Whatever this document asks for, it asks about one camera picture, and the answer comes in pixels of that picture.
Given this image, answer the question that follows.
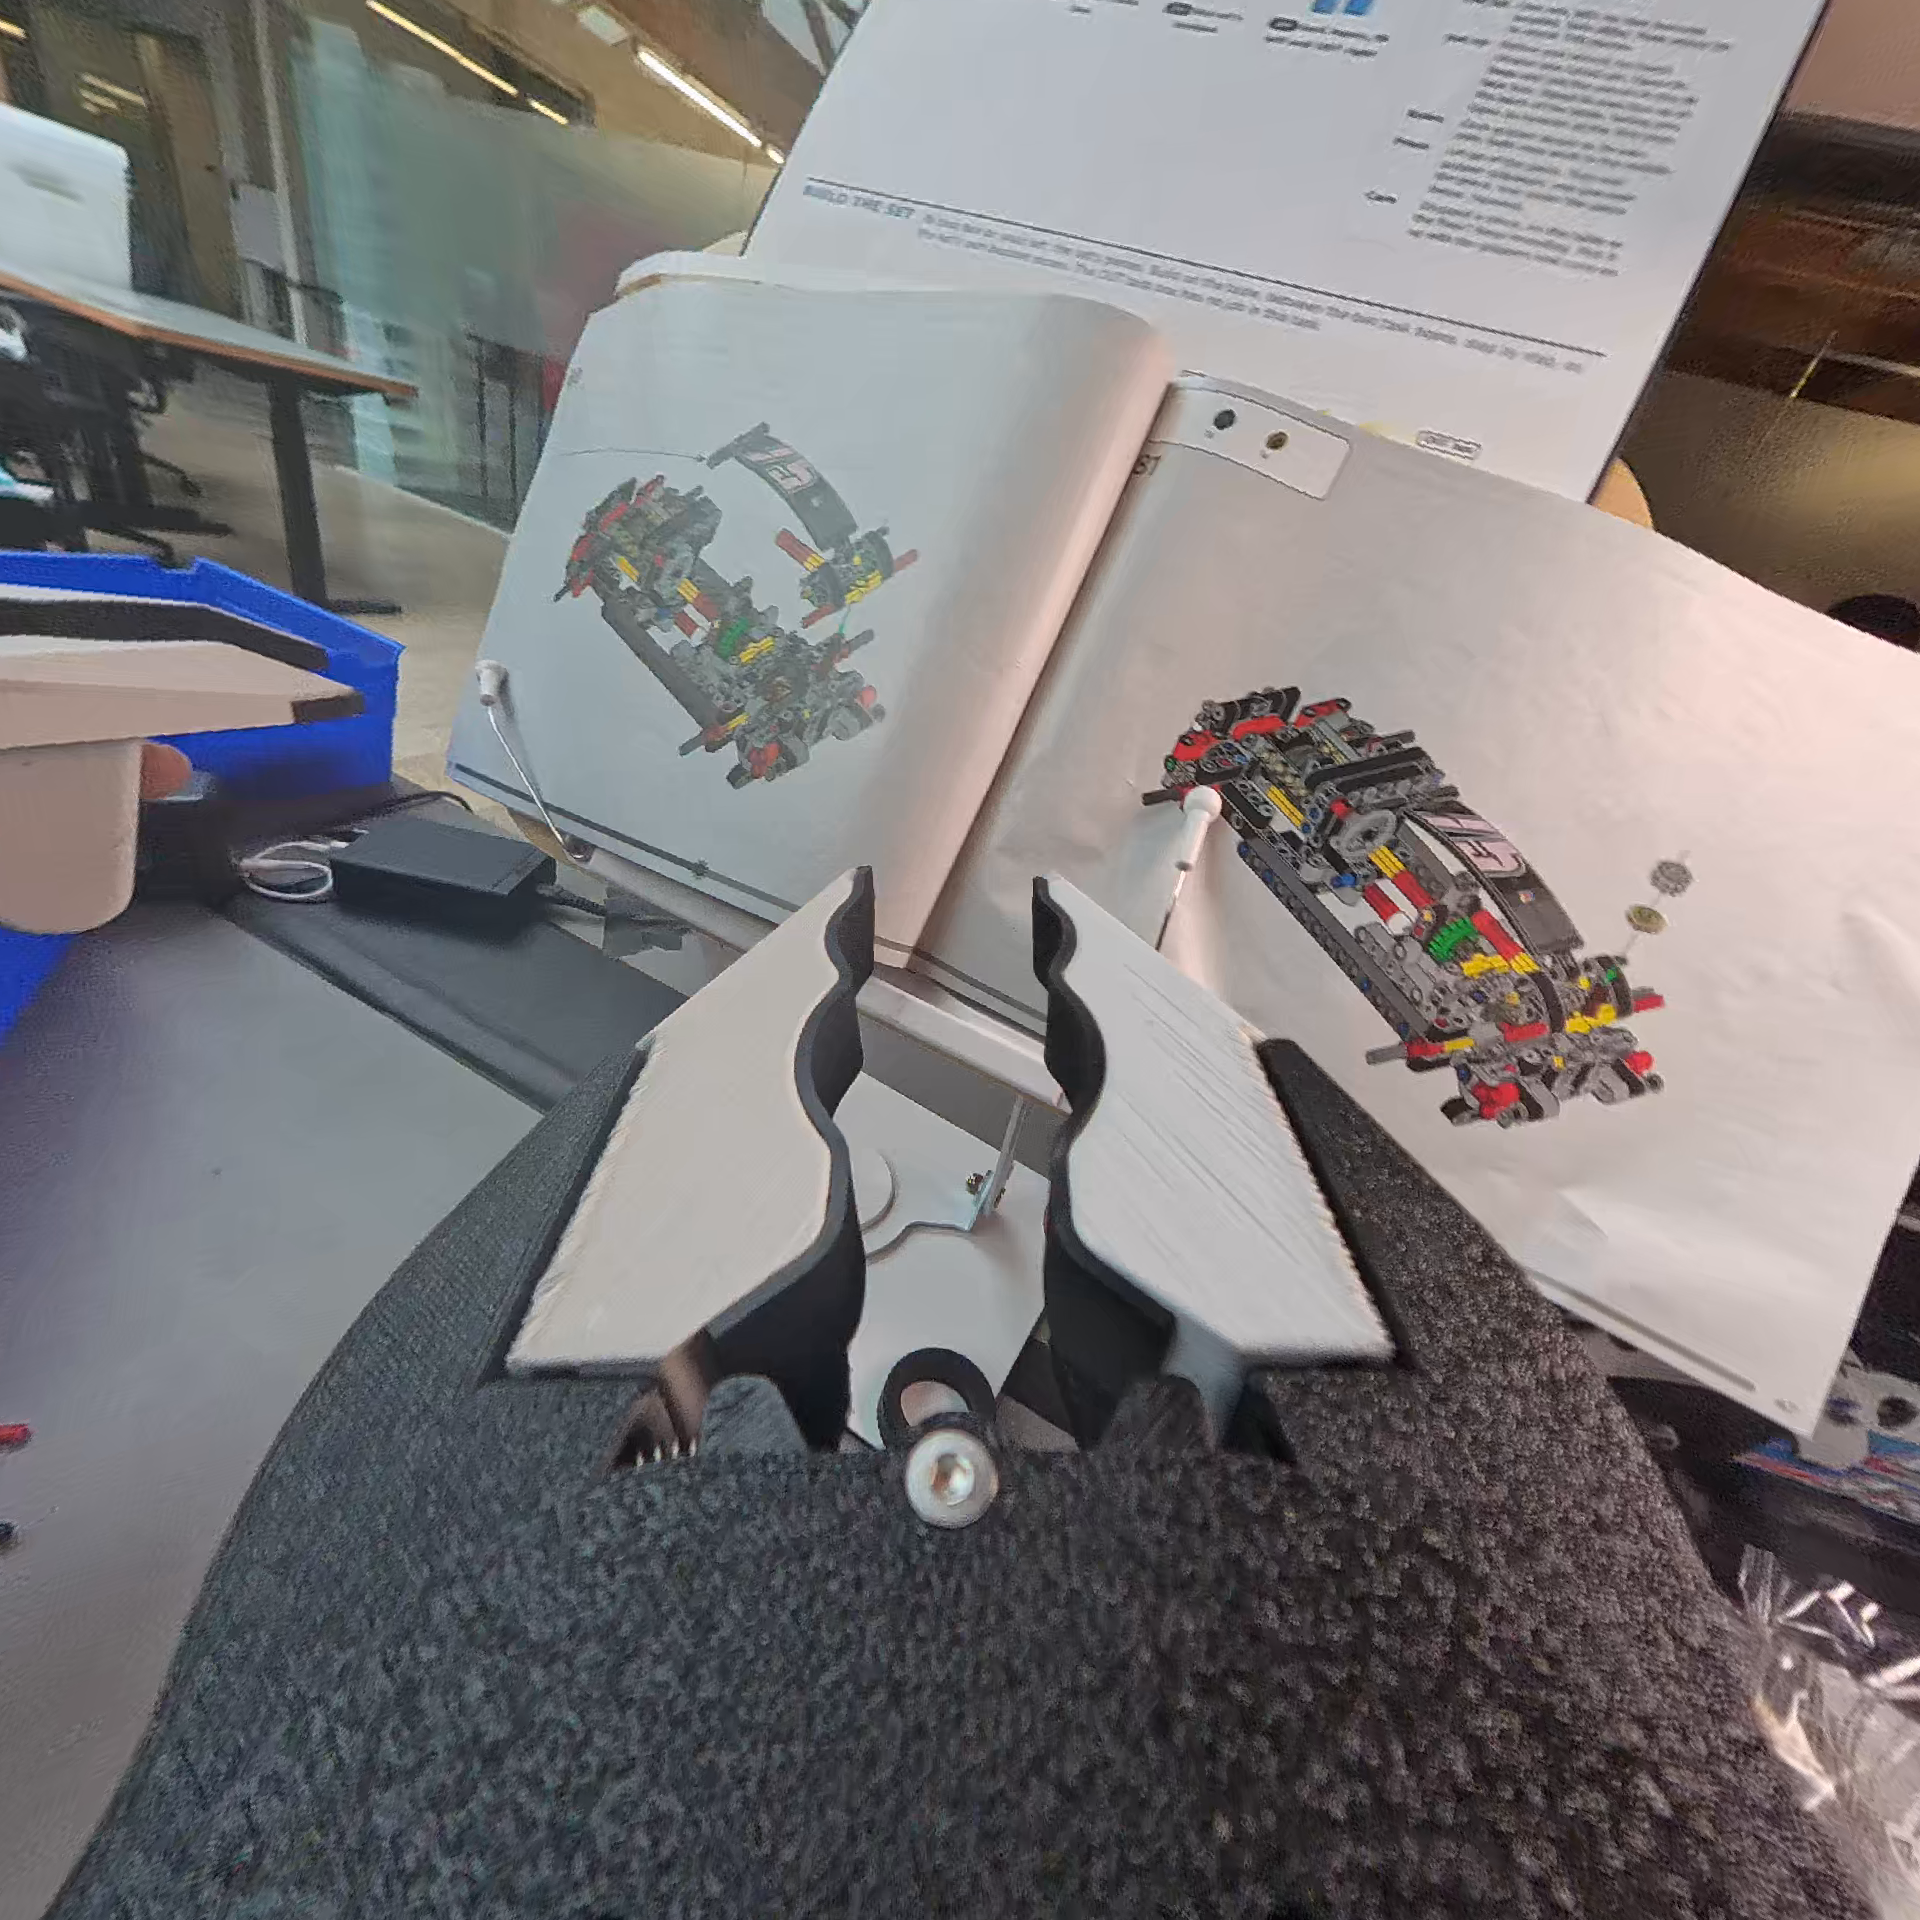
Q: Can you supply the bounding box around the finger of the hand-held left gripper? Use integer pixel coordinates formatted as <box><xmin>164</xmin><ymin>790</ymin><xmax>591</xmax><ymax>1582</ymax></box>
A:
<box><xmin>0</xmin><ymin>642</ymin><xmax>366</xmax><ymax>934</ymax></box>
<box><xmin>0</xmin><ymin>590</ymin><xmax>331</xmax><ymax>675</ymax></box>

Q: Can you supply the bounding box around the black toy set box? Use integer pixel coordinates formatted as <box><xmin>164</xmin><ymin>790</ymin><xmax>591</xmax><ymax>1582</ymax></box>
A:
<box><xmin>1612</xmin><ymin>1306</ymin><xmax>1920</xmax><ymax>1518</ymax></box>

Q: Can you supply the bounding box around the black rubber toy tire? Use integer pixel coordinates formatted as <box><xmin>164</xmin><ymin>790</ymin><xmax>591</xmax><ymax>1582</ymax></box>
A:
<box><xmin>878</xmin><ymin>1346</ymin><xmax>998</xmax><ymax>1453</ymax></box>

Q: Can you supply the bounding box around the white metal book stand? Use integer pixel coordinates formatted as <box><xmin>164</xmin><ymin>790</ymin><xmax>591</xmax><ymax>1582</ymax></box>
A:
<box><xmin>450</xmin><ymin>247</ymin><xmax>1089</xmax><ymax>1452</ymax></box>

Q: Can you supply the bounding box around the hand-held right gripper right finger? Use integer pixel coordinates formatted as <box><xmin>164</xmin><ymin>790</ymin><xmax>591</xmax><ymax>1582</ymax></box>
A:
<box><xmin>1032</xmin><ymin>872</ymin><xmax>1398</xmax><ymax>1452</ymax></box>

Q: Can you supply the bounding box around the background wooden office desk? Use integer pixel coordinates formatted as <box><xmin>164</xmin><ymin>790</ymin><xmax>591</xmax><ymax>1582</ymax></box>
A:
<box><xmin>0</xmin><ymin>267</ymin><xmax>424</xmax><ymax>618</ymax></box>

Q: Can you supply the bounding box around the clear plastic bag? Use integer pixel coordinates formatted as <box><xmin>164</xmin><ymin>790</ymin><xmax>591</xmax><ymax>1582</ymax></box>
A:
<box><xmin>1734</xmin><ymin>1544</ymin><xmax>1920</xmax><ymax>1853</ymax></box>

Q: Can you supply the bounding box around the black power adapter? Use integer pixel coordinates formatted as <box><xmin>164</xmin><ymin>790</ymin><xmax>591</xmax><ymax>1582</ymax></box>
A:
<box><xmin>330</xmin><ymin>813</ymin><xmax>561</xmax><ymax>932</ymax></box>

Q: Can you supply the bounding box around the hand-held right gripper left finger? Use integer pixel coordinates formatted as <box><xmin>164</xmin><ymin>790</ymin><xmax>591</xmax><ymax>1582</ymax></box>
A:
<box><xmin>508</xmin><ymin>863</ymin><xmax>878</xmax><ymax>1452</ymax></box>

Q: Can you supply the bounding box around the printed instruction sheet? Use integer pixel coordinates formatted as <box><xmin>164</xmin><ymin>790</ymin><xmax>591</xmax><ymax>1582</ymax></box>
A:
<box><xmin>743</xmin><ymin>0</ymin><xmax>1835</xmax><ymax>506</ymax></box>

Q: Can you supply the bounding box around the grey desk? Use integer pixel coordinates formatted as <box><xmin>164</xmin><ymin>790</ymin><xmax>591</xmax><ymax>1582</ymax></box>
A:
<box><xmin>0</xmin><ymin>796</ymin><xmax>694</xmax><ymax>1907</ymax></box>

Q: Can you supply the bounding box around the toy instruction booklet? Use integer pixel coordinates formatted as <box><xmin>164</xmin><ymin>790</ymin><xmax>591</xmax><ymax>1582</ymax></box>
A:
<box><xmin>449</xmin><ymin>286</ymin><xmax>1920</xmax><ymax>1432</ymax></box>

